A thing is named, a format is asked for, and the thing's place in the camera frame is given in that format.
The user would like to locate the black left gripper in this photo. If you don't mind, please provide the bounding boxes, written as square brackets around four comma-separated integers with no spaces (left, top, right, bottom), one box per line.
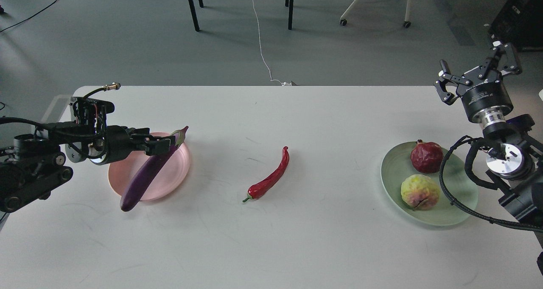
[91,125,176,165]

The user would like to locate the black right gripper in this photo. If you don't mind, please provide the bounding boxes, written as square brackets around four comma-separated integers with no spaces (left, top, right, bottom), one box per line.
[434,41,523,123]

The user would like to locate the purple eggplant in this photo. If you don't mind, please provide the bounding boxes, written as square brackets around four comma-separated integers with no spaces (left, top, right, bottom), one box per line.
[120,126,189,212]

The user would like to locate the red pomegranate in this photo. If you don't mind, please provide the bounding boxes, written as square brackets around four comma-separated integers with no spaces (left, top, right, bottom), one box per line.
[410,139,444,174]

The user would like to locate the yellow-green custard apple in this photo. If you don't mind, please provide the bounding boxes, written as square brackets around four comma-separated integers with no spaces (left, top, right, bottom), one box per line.
[400,174,441,210]

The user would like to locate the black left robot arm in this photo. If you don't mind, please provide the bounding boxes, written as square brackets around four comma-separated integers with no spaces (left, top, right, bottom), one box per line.
[1,83,188,213]

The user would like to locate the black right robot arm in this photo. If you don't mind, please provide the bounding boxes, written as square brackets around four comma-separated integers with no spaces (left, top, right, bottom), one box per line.
[434,41,543,243]

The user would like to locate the pink plate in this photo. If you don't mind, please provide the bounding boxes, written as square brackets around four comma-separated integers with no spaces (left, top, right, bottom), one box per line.
[107,143,191,202]

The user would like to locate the black equipment case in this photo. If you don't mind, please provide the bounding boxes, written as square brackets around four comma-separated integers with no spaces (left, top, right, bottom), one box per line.
[488,0,543,52]

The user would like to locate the red chili pepper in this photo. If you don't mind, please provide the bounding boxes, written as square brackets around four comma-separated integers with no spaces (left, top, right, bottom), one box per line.
[242,146,290,203]

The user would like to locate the black table legs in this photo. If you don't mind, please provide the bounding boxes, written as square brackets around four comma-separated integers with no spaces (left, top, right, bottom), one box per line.
[184,0,294,32]

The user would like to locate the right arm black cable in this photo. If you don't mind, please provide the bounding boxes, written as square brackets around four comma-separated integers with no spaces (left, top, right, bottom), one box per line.
[439,135,543,233]

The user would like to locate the white cable on floor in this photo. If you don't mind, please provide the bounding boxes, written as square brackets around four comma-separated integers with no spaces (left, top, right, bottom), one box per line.
[244,0,293,87]

